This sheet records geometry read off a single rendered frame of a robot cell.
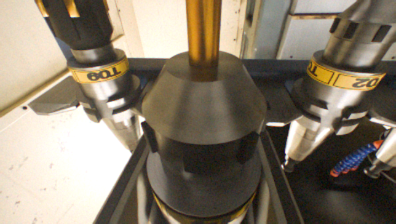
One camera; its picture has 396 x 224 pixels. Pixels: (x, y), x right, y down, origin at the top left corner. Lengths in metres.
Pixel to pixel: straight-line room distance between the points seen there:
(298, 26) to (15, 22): 0.86
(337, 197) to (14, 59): 0.89
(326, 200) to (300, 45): 0.56
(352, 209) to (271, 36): 0.63
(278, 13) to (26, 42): 0.81
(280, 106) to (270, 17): 0.66
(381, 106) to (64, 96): 0.31
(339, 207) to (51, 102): 0.61
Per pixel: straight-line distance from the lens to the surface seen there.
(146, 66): 0.22
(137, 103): 0.18
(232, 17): 1.15
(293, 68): 0.23
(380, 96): 0.25
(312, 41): 0.85
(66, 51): 0.26
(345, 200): 0.61
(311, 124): 0.19
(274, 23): 0.82
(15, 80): 0.62
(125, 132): 0.22
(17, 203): 0.67
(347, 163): 0.56
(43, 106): 0.23
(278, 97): 0.19
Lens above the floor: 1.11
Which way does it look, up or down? 39 degrees up
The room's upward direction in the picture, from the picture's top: 178 degrees clockwise
